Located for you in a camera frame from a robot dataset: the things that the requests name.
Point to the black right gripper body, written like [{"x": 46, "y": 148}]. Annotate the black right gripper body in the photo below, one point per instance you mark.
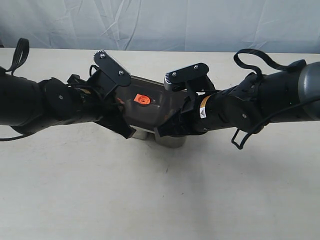
[{"x": 245, "y": 106}]

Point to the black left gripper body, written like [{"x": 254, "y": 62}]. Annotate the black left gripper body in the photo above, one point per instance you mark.
[{"x": 80, "y": 101}]

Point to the dark transparent lunch box lid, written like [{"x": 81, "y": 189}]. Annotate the dark transparent lunch box lid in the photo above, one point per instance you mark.
[{"x": 146, "y": 103}]

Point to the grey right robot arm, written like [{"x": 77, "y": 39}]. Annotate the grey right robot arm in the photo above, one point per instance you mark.
[{"x": 309, "y": 94}]

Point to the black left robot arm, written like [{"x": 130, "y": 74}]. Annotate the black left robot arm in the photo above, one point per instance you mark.
[{"x": 29, "y": 107}]

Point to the blue wrinkled backdrop cloth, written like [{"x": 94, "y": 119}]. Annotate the blue wrinkled backdrop cloth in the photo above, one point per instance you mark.
[{"x": 275, "y": 26}]

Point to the stainless steel lunch box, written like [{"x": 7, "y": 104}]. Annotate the stainless steel lunch box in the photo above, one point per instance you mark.
[{"x": 165, "y": 141}]

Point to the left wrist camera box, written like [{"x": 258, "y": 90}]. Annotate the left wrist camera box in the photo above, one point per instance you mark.
[{"x": 109, "y": 75}]

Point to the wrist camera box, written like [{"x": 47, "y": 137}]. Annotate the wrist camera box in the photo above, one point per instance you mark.
[
  {"x": 109, "y": 75},
  {"x": 194, "y": 79}
]

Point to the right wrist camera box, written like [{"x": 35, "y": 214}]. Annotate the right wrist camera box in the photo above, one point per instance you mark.
[{"x": 194, "y": 79}]

